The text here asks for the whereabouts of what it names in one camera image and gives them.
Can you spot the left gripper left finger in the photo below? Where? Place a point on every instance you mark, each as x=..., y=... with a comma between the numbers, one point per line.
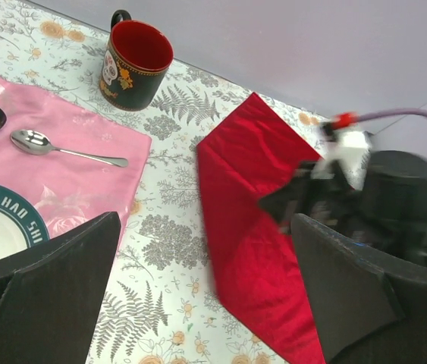
x=51, y=294

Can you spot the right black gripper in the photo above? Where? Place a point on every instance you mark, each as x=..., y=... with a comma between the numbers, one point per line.
x=388, y=213

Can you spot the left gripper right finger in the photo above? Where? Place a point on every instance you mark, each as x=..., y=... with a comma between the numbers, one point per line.
x=368, y=306

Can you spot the red cloth napkin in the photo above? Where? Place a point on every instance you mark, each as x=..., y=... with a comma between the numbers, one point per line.
x=250, y=154

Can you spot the floral tablecloth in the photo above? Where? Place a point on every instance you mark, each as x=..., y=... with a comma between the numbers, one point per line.
x=160, y=305

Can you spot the pink cloth placemat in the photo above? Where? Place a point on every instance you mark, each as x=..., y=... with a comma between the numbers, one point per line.
x=68, y=190

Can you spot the silver spoon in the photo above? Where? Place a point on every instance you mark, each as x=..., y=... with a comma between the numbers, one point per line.
x=36, y=143

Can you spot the black red mug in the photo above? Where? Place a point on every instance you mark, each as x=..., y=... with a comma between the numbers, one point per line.
x=136, y=60

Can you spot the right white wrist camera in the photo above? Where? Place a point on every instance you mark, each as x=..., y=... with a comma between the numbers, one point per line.
x=351, y=148

